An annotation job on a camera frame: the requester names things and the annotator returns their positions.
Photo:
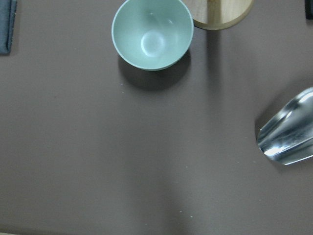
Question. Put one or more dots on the mint green bowl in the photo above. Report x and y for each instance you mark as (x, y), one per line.
(152, 35)

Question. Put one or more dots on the wooden cup holder stand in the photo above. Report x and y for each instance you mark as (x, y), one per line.
(218, 14)

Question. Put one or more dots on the steel scoop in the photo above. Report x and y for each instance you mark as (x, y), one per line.
(287, 137)

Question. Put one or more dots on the grey folded cloth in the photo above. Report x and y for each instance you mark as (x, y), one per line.
(7, 19)

